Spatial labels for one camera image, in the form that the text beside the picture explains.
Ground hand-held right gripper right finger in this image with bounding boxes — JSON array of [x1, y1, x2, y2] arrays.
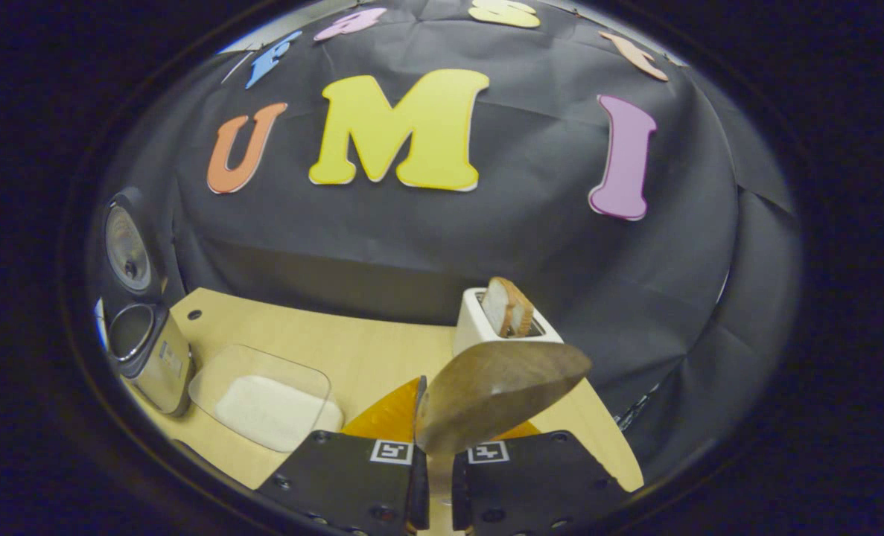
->
[[453, 421, 632, 536]]

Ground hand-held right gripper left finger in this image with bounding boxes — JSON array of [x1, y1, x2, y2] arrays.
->
[[255, 376, 431, 536]]

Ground white rice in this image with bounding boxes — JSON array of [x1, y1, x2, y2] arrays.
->
[[214, 374, 344, 453]]

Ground wooden spoon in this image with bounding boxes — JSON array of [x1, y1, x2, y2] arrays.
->
[[414, 341, 593, 507]]

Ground silver black rice cooker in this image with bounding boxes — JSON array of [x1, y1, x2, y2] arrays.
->
[[99, 188, 195, 418]]

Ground clear plastic container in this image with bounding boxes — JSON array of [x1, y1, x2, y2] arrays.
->
[[188, 344, 346, 453]]

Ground white toaster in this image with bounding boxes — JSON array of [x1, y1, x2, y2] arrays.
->
[[453, 287, 565, 358]]

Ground pale bread slice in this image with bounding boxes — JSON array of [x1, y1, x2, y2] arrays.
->
[[481, 277, 515, 338]]

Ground black backdrop cloth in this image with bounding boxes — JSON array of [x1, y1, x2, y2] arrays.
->
[[95, 0, 804, 485]]

